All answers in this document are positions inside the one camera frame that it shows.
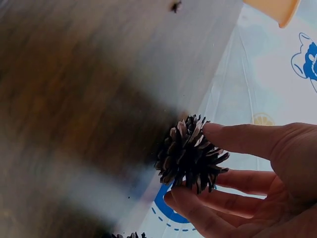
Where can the orange plastic container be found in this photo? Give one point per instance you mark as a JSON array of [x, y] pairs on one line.
[[275, 10]]

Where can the person's right hand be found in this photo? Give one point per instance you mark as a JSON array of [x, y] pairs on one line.
[[292, 173]]

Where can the small dark cone fragment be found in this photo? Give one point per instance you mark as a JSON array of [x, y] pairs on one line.
[[175, 6]]

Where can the dark brown pine cone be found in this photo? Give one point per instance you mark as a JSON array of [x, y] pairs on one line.
[[190, 158], [136, 235]]

